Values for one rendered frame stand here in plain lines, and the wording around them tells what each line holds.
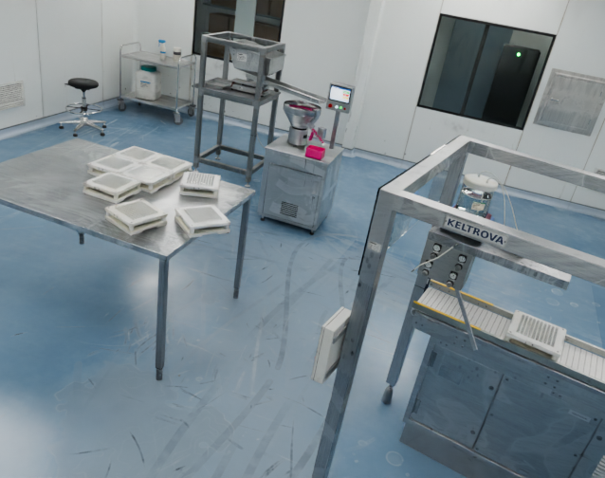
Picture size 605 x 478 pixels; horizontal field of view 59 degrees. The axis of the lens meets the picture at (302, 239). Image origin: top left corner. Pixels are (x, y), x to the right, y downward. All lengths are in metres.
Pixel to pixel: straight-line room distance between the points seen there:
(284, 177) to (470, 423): 2.91
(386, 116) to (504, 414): 5.31
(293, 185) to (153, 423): 2.70
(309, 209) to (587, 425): 3.11
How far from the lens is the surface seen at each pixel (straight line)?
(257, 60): 5.83
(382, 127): 7.66
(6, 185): 3.69
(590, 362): 2.91
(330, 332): 2.01
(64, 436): 3.20
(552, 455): 3.09
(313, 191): 5.04
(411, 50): 7.46
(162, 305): 3.09
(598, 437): 2.97
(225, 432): 3.17
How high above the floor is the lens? 2.35
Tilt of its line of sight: 27 degrees down
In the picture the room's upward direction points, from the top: 10 degrees clockwise
